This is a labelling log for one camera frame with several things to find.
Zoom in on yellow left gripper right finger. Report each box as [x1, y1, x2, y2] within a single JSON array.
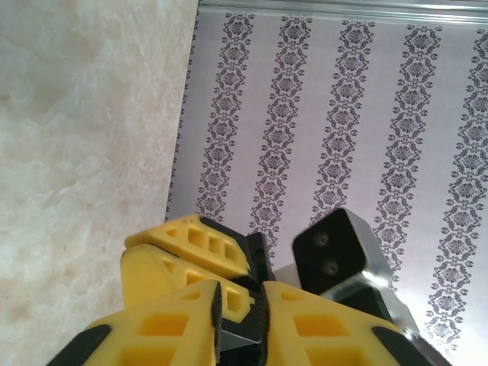
[[258, 281, 451, 366]]

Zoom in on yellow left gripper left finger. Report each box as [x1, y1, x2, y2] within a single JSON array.
[[47, 280, 226, 366]]

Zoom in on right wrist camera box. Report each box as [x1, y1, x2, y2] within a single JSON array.
[[291, 207, 420, 344]]

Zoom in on aluminium frame post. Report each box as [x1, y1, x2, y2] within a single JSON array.
[[196, 0, 488, 27]]

